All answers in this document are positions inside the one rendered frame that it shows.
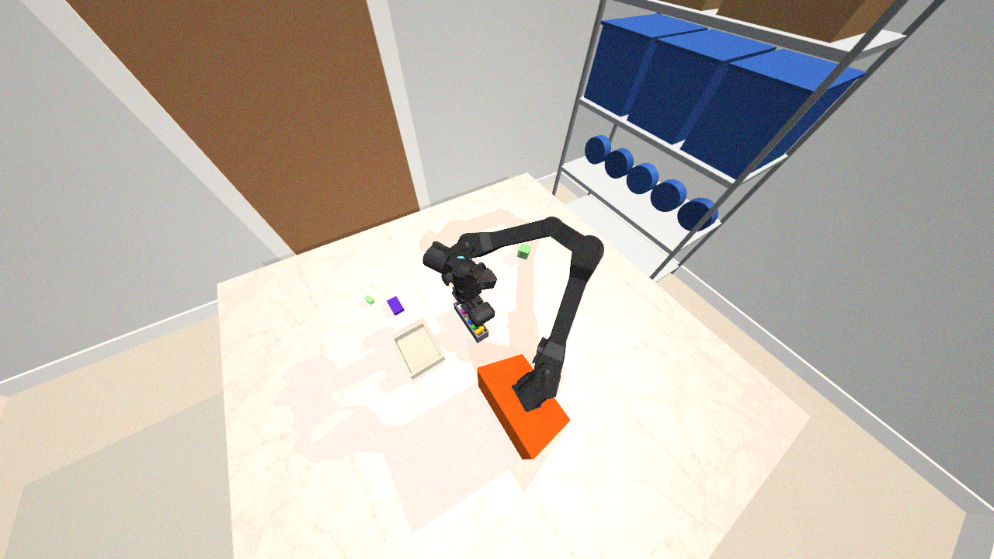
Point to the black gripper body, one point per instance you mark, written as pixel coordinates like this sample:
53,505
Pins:
479,312

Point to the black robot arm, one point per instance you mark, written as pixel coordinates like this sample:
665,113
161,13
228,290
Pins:
542,383

